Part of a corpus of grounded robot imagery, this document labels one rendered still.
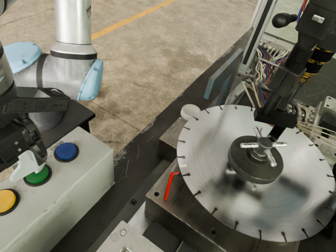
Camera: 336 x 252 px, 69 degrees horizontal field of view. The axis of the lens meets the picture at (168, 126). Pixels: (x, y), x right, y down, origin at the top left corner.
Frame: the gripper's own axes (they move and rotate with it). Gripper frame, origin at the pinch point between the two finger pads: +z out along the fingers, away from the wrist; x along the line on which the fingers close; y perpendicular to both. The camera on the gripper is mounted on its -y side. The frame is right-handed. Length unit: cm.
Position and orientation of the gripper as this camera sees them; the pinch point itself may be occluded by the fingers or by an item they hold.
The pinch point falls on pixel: (37, 164)
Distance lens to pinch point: 52.9
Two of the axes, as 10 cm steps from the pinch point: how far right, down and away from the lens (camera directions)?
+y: -5.4, 5.6, -6.2
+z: -1.3, 6.8, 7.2
